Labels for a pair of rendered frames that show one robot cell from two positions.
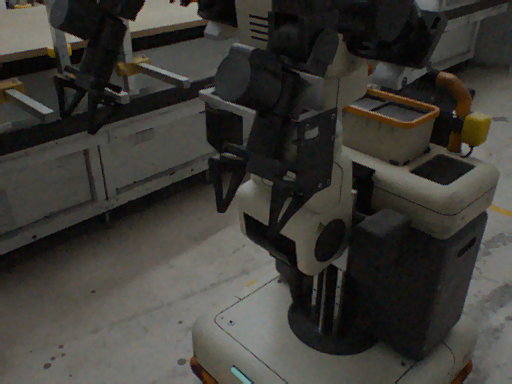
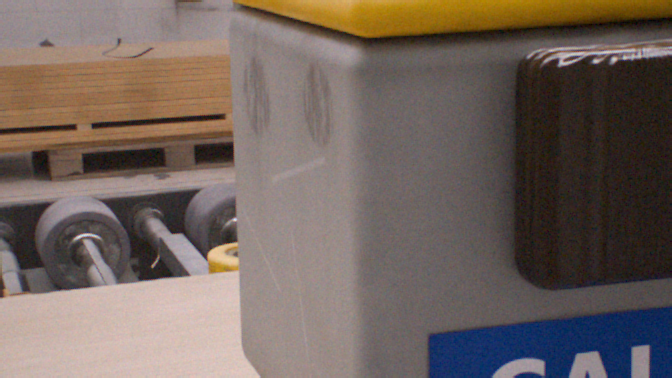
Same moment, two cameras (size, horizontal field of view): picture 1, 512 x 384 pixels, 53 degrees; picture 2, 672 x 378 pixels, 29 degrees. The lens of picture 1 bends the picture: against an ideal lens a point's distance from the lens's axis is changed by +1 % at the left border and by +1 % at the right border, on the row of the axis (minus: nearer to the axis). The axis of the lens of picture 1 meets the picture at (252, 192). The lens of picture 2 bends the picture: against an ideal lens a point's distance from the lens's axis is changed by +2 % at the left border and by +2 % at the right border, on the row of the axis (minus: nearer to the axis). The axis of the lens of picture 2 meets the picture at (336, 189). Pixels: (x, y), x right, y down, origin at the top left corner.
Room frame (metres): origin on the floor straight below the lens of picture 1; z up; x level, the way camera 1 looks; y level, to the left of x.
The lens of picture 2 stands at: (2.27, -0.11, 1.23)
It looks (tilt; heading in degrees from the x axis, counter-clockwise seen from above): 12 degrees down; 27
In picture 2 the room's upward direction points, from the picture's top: 1 degrees counter-clockwise
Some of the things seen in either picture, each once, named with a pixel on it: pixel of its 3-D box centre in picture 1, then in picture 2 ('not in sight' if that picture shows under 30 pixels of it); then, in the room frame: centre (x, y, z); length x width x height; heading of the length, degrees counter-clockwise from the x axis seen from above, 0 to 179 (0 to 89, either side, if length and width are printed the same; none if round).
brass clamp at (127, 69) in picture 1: (133, 66); not in sight; (1.95, 0.46, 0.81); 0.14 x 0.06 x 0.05; 135
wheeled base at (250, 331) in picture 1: (331, 347); not in sight; (1.12, -0.25, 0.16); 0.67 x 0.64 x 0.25; 133
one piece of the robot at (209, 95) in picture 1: (270, 120); not in sight; (0.93, -0.04, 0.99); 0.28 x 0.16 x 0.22; 43
